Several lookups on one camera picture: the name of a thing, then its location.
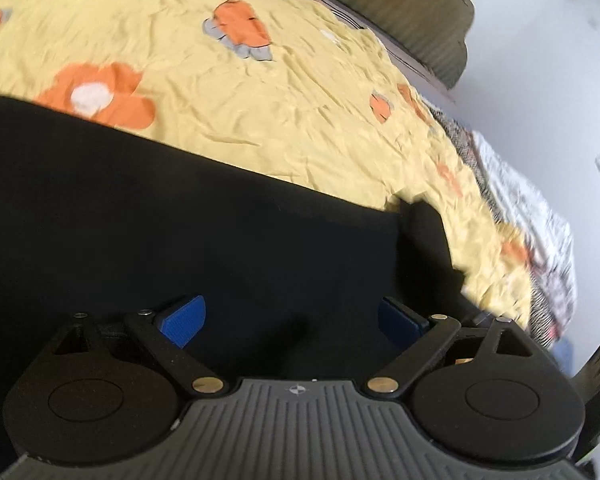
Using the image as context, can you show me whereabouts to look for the green padded headboard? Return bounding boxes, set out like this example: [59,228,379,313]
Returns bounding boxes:
[267,0,478,88]

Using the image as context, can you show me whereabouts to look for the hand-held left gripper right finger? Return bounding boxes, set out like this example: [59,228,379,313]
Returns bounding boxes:
[365,297,533,401]

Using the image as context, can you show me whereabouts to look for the black pants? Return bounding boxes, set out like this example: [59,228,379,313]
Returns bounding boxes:
[0,87,486,480]

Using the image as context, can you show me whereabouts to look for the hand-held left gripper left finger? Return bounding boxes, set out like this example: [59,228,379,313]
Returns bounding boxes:
[50,295,231,400]

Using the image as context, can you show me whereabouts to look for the white patterned quilt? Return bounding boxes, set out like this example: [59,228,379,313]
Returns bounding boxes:
[427,102,581,348]

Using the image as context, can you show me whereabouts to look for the yellow carrot print blanket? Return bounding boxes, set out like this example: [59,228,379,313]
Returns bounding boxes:
[0,0,536,328]

